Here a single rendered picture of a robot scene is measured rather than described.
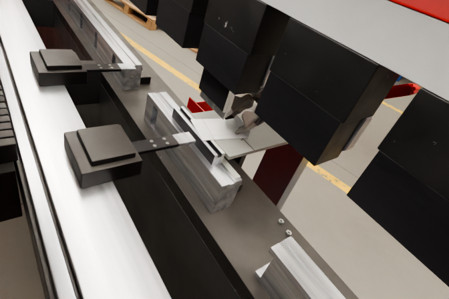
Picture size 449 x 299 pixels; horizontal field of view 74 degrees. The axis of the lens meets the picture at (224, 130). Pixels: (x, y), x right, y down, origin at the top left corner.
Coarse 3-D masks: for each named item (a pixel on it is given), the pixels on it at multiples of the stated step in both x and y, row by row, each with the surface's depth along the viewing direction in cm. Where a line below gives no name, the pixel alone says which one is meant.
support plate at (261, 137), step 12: (252, 108) 90; (252, 132) 79; (264, 132) 81; (276, 132) 83; (228, 144) 72; (240, 144) 73; (252, 144) 75; (264, 144) 76; (276, 144) 78; (228, 156) 69; (240, 156) 71
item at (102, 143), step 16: (96, 128) 58; (112, 128) 60; (64, 144) 58; (80, 144) 55; (96, 144) 55; (112, 144) 56; (128, 144) 57; (144, 144) 63; (160, 144) 64; (176, 144) 66; (80, 160) 52; (96, 160) 52; (112, 160) 54; (128, 160) 55; (80, 176) 50; (96, 176) 52; (112, 176) 54; (128, 176) 57
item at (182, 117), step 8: (176, 112) 78; (184, 112) 79; (176, 120) 79; (184, 120) 75; (184, 128) 76; (192, 128) 73; (192, 136) 73; (200, 144) 71; (208, 144) 70; (208, 152) 69; (216, 152) 70; (208, 160) 69; (216, 160) 69
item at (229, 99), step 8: (208, 72) 65; (200, 80) 68; (208, 80) 66; (216, 80) 63; (200, 88) 68; (208, 88) 66; (216, 88) 64; (224, 88) 62; (200, 96) 71; (208, 96) 66; (216, 96) 64; (224, 96) 62; (232, 96) 62; (208, 104) 68; (216, 104) 65; (224, 104) 62; (216, 112) 66; (224, 112) 64
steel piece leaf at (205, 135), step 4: (192, 120) 76; (196, 120) 76; (200, 120) 77; (196, 124) 75; (200, 124) 75; (204, 124) 76; (196, 128) 73; (200, 128) 74; (204, 128) 74; (200, 132) 73; (204, 132) 73; (208, 132) 74; (200, 136) 71; (204, 136) 72; (208, 136) 72; (212, 136) 73; (204, 140) 71
